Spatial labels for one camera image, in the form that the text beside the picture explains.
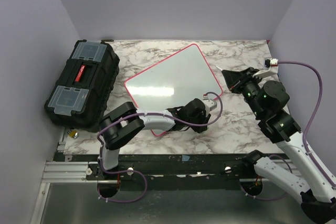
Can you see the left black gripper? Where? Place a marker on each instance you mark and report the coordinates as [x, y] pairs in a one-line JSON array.
[[205, 118]]

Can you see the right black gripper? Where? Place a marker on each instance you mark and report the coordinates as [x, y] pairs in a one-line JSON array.
[[238, 78]]

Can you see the pink-framed whiteboard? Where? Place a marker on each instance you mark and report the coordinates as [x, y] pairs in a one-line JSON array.
[[173, 81]]

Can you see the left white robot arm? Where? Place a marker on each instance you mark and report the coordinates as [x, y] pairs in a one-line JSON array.
[[121, 125]]

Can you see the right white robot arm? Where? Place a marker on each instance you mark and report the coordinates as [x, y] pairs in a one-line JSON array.
[[314, 190]]

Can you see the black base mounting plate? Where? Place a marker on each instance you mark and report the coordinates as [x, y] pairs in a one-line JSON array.
[[171, 172]]

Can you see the black plastic toolbox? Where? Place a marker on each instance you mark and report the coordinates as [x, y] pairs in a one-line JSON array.
[[80, 95]]

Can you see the yellow connector block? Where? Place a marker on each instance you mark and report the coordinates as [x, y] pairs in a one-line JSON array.
[[72, 133]]

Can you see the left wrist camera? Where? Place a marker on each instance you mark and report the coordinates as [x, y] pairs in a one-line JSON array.
[[210, 104]]

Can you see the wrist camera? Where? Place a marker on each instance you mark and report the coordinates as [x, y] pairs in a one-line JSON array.
[[210, 104], [267, 68]]

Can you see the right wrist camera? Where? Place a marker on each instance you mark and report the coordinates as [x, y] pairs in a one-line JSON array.
[[267, 68]]

